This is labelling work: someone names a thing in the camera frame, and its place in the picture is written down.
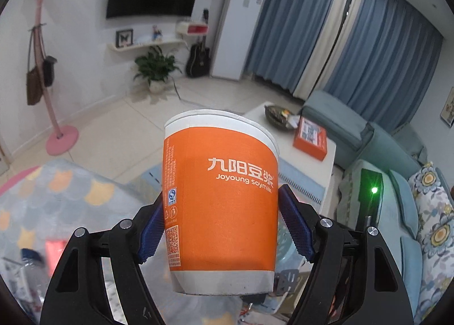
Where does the black acoustic guitar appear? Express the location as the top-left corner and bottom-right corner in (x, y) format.
(186, 9), (211, 78)

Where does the black shoulder bag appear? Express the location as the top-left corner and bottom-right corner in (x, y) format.
(43, 56), (58, 87)

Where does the teal sofa cushion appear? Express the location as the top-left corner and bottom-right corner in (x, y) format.
(388, 169), (423, 240)

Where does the white coffee table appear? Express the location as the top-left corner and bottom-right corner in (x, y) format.
(245, 102), (337, 216)

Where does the framed wall picture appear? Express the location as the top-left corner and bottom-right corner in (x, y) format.
(440, 87), (454, 127)

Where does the beige curtain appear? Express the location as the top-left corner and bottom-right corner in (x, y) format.
(294, 0), (369, 99)

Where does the butterfly picture frame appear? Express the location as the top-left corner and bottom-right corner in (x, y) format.
(115, 29), (134, 48)

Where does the white refrigerator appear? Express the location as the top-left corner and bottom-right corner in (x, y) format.
(211, 0), (270, 81)

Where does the dark device with green light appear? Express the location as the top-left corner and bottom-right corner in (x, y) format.
(360, 167), (384, 226)

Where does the blue curtain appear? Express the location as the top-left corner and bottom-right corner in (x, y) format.
(324, 0), (444, 134)
(245, 0), (343, 93)

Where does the floral pillow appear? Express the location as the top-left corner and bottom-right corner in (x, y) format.
(408, 162), (454, 325)

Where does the red packet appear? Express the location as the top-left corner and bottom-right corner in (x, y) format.
(45, 238), (68, 271)

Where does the orange paper cup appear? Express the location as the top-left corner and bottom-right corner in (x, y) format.
(163, 109), (281, 296)

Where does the clear plastic bottle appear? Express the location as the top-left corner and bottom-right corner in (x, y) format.
(0, 247), (50, 325)

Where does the white curved wall shelf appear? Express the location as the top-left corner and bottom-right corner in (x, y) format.
(108, 39), (185, 53)

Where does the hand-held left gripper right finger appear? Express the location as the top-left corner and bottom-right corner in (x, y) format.
(278, 185), (415, 325)

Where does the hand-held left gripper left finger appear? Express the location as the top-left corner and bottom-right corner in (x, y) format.
(39, 192), (167, 325)

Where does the pink coat rack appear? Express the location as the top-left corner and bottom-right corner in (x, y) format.
(23, 0), (79, 156)

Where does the orange cardboard box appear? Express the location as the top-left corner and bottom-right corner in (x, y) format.
(293, 116), (327, 162)

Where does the light blue plastic basket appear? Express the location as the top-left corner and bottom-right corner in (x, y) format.
(276, 236), (309, 276)

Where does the dark bowl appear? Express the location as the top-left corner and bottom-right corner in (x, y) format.
(264, 104), (302, 130)

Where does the black floor cable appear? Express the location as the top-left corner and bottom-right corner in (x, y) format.
(170, 80), (242, 115)

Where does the potted green plant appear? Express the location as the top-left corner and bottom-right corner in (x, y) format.
(134, 46), (183, 93)

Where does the red and white wall box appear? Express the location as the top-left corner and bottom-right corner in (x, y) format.
(176, 21), (209, 37)

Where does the teal sofa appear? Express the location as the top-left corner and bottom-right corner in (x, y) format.
(301, 90), (454, 325)

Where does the brown shoulder bag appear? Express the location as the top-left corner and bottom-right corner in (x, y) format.
(26, 29), (44, 106)

